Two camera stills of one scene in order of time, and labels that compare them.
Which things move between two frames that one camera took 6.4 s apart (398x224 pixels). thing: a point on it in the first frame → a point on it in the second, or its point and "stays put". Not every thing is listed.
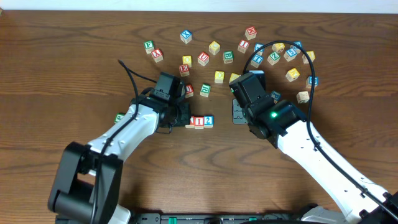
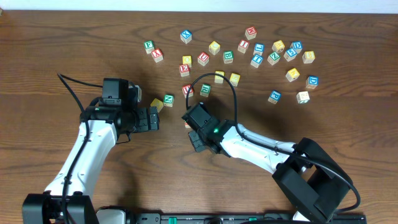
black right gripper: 237,112 → 196,140
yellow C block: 214,47 stays put
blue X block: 186,36 stays put
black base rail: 216,218 stays put
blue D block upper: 296,48 stays put
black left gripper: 185,115 → 143,119
